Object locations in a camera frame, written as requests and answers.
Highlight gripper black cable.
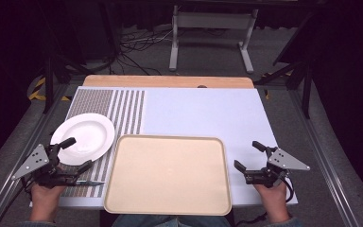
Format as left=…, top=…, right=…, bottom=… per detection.
left=235, top=176, right=296, bottom=227
left=0, top=178, right=36, bottom=221

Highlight dark knife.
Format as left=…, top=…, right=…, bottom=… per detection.
left=75, top=179, right=107, bottom=187

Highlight aluminium rail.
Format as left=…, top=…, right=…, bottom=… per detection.
left=286, top=89, right=361, bottom=227
left=0, top=82, right=74, bottom=227

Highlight wooden table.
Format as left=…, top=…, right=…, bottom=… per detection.
left=81, top=74, right=255, bottom=90

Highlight person's right hand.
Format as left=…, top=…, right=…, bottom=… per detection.
left=252, top=180, right=291, bottom=223

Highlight white metal stand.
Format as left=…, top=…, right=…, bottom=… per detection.
left=168, top=4, right=260, bottom=75

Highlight beige tray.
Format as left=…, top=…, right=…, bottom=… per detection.
left=103, top=134, right=233, bottom=217

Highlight person's left hand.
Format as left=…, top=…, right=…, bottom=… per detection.
left=28, top=182, right=68, bottom=222

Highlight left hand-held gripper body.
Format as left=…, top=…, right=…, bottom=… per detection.
left=10, top=143, right=78, bottom=190

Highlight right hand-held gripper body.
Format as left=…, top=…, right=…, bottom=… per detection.
left=244, top=146, right=312, bottom=189

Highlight person's jeans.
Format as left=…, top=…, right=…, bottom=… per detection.
left=111, top=214, right=233, bottom=227

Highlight striped placemat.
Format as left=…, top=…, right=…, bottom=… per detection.
left=59, top=88, right=147, bottom=200

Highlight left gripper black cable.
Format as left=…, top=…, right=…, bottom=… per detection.
left=0, top=178, right=36, bottom=221

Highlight bundle of floor cables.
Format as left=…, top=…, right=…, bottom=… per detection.
left=116, top=26, right=175, bottom=77

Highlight black metal stand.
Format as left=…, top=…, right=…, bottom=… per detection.
left=41, top=0, right=91, bottom=115
left=253, top=11, right=317, bottom=120

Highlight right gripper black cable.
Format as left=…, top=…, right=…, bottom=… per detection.
left=235, top=176, right=296, bottom=227

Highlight white board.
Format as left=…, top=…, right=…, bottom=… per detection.
left=57, top=86, right=299, bottom=210

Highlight white plate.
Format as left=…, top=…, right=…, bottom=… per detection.
left=50, top=113, right=116, bottom=167

